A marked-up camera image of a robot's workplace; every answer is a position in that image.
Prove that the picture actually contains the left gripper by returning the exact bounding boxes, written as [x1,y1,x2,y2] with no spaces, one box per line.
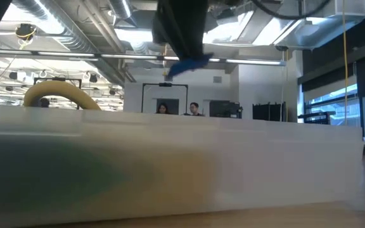
[152,0,215,63]

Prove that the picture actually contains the blue eraser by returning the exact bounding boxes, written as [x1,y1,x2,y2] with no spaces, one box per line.
[168,53,214,78]

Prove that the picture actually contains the yellow-handled scissors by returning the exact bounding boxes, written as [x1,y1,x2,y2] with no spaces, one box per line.
[23,79,103,111]

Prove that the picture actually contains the pink-lidded clear pencil case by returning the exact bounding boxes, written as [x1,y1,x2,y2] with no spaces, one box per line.
[0,103,364,228]

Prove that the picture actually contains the green yellow crayon box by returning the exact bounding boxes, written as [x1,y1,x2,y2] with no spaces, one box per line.
[0,136,221,219]

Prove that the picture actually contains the person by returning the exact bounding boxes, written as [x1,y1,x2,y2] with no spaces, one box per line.
[187,101,205,117]
[155,101,170,115]

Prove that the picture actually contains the ceiling light strip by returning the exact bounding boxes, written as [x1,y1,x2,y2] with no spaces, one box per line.
[0,49,287,67]

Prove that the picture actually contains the black machine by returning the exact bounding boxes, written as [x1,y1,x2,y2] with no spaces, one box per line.
[209,99,244,119]

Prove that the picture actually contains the black panels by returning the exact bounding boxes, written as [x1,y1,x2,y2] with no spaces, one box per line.
[252,101,287,122]

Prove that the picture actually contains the black perforated cart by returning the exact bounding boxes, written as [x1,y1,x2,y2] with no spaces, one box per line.
[297,110,337,125]

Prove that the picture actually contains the round silver air duct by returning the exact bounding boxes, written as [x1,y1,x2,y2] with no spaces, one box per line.
[11,0,136,86]

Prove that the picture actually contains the rectangular silver air duct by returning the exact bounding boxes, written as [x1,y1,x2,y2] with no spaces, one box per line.
[272,0,365,51]

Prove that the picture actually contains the black reel yellow cord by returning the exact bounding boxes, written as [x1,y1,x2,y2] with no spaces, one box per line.
[15,23,37,41]

